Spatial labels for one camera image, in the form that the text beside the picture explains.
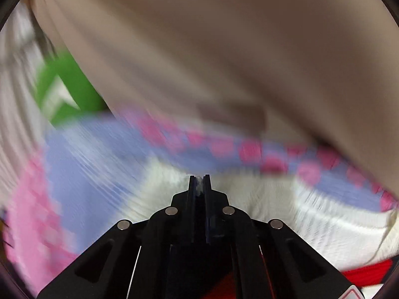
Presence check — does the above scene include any beige backdrop curtain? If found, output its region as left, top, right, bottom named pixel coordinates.
left=26, top=0, right=398, bottom=193

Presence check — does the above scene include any pink floral bed sheet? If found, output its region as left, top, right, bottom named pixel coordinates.
left=6, top=112, right=398, bottom=294

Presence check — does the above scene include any green plush pillow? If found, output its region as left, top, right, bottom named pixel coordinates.
left=34, top=50, right=108, bottom=126

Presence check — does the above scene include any silver satin curtain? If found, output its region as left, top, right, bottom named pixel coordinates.
left=1, top=2, right=48, bottom=207

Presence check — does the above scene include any white red black knit sweater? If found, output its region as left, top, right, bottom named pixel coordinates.
left=124, top=158, right=399, bottom=299

